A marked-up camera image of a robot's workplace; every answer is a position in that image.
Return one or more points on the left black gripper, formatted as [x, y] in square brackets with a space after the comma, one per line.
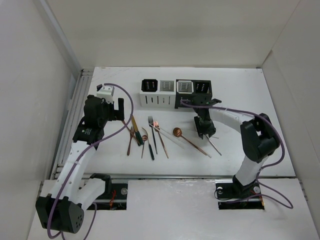
[115, 114]

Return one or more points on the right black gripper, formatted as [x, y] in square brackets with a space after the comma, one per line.
[210, 130]

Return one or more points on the large copper spoon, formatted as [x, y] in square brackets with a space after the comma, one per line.
[177, 132]

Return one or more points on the white chopstick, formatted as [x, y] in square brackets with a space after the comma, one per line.
[171, 138]
[187, 145]

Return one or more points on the rose copper fork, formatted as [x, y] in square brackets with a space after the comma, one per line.
[161, 140]

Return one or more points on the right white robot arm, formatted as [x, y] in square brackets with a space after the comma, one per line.
[259, 140]

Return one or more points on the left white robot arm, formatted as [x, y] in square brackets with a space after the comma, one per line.
[64, 206]

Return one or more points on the copper knife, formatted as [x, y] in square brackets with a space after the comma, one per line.
[132, 135]

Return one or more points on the copper fork short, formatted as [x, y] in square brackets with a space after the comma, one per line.
[130, 142]

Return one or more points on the black fork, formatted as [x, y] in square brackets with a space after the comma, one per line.
[153, 135]

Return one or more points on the small copper spoon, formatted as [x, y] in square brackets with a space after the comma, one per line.
[144, 139]

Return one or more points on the black utensil caddy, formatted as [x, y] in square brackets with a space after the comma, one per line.
[179, 96]

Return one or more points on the white utensil caddy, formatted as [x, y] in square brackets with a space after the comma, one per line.
[158, 99]

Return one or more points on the white insert bin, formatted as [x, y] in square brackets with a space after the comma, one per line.
[185, 86]

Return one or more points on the grey insert bin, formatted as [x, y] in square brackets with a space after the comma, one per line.
[167, 86]

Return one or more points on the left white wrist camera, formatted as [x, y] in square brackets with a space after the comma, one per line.
[105, 92]

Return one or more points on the gold knife green handle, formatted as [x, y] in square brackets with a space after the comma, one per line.
[136, 131]

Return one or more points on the aluminium rail frame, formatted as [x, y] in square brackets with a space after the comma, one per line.
[74, 112]

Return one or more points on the gold fork green handle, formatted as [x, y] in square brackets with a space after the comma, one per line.
[149, 144]

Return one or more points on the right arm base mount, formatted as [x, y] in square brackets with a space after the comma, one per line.
[233, 196]

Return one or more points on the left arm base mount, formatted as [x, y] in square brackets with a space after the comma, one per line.
[114, 199]

